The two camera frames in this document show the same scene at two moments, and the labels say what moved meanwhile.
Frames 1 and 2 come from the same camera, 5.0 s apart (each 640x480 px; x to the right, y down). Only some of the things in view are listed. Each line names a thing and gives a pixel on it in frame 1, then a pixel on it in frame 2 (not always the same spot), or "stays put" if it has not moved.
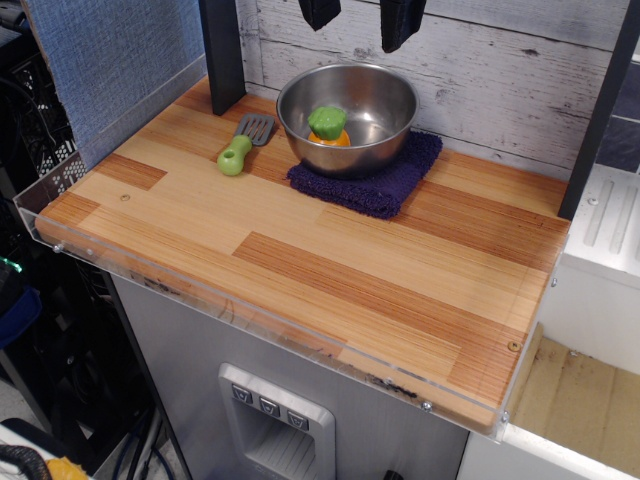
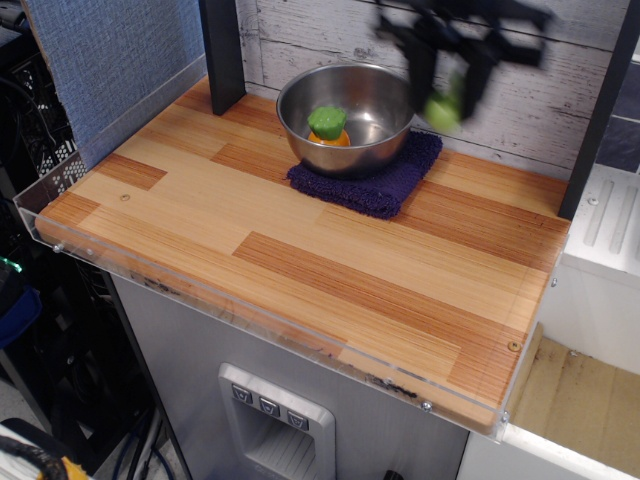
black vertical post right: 602,110 stays put
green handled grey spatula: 253,130 to 443,107
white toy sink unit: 575,413 stays put
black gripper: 400,20 to 514,28
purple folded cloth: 377,195 stays put
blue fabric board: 121,63 stays put
